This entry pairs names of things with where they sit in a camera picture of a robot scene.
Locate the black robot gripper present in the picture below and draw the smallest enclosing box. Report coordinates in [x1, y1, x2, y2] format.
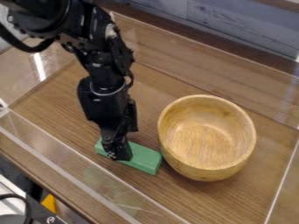
[77, 77, 137, 161]

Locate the green rectangular block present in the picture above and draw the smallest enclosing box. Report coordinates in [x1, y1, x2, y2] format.
[95, 137, 164, 177]

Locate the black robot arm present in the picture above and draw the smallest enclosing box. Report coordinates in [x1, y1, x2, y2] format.
[0, 0, 137, 161]

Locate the brown wooden bowl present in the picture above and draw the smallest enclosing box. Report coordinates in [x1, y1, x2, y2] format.
[157, 94, 257, 182]

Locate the yellow sticker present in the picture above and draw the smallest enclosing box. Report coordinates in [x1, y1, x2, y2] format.
[41, 194, 57, 214]

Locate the black device with screw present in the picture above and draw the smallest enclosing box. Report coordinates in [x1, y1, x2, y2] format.
[29, 198, 69, 224]

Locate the clear acrylic tray wall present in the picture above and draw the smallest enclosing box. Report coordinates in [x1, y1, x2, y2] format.
[0, 14, 299, 224]

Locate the black cable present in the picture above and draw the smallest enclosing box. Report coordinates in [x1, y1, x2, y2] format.
[0, 192, 33, 224]

